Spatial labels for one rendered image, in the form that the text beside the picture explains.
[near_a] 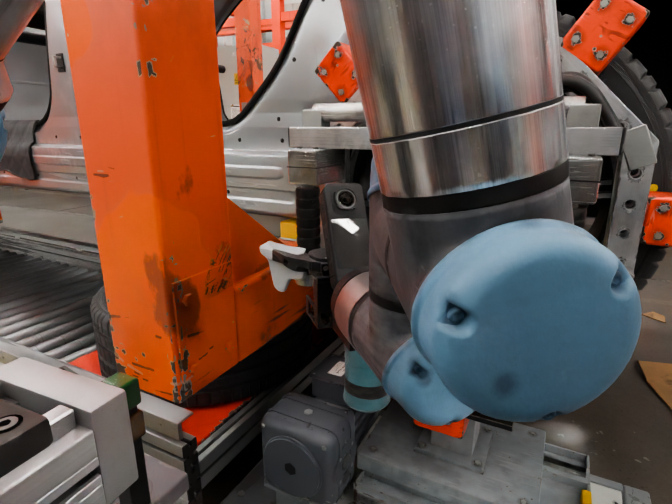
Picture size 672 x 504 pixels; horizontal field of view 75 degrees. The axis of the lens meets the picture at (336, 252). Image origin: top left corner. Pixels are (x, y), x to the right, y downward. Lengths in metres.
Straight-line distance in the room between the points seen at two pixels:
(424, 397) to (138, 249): 0.56
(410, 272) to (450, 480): 0.96
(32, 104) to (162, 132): 2.20
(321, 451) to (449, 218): 0.80
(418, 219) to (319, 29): 1.02
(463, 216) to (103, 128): 0.67
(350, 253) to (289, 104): 0.78
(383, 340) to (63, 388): 0.27
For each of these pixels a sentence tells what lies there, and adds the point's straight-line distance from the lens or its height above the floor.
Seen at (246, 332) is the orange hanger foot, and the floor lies 0.58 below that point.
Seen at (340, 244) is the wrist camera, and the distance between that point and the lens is 0.45.
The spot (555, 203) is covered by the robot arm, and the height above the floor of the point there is 0.95.
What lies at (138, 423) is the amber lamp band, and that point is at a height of 0.60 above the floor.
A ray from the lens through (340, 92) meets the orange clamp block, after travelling 0.84.
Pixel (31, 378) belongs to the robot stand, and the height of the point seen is 0.77.
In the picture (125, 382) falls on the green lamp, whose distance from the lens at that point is 0.65.
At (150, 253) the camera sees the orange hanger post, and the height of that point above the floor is 0.79.
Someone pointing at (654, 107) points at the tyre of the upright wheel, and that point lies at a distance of 0.84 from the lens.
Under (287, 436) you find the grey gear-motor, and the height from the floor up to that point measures 0.39.
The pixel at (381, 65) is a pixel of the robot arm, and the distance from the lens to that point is 0.16.
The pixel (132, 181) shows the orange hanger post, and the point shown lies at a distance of 0.74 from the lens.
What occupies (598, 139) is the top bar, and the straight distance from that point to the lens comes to 0.56.
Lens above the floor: 0.98
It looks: 16 degrees down
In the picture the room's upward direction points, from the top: straight up
